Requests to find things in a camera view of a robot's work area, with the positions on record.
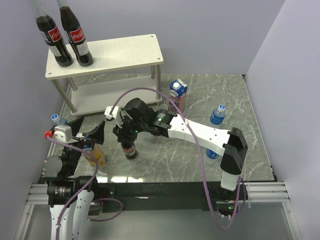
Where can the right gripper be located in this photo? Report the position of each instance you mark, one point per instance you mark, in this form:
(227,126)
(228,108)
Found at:
(121,134)

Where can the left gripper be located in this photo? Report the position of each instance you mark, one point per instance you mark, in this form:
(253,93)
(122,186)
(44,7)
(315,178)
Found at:
(96,135)

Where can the cola bottle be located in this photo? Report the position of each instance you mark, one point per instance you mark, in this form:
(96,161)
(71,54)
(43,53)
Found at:
(129,149)
(51,34)
(75,34)

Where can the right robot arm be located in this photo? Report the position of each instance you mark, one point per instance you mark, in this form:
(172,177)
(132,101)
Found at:
(137,117)

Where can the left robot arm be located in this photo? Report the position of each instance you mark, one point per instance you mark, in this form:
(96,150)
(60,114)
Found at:
(70,197)

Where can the white two-tier shelf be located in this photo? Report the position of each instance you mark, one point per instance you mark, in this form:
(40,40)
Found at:
(110,55)

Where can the water bottle centre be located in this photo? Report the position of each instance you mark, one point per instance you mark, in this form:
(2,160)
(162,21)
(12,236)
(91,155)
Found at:
(147,136)

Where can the water bottle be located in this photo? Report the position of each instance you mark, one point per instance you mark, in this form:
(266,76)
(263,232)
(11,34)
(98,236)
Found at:
(147,136)
(211,156)
(218,115)
(58,120)

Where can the orange juice carton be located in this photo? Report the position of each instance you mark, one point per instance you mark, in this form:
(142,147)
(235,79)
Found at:
(97,151)

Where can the water bottle far left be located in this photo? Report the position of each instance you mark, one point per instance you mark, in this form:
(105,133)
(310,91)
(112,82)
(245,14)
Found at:
(58,120)

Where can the grape juice carton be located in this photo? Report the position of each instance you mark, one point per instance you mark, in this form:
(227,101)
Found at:
(178,93)

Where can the water bottle right front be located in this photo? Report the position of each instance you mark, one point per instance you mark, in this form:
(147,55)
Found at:
(211,156)

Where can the water bottle right back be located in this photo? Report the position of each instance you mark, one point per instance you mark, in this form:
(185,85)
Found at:
(218,115)

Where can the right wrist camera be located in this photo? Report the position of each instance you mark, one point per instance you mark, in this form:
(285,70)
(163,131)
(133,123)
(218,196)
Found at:
(113,113)

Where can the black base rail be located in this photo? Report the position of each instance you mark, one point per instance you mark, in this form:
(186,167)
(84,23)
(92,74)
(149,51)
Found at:
(149,196)

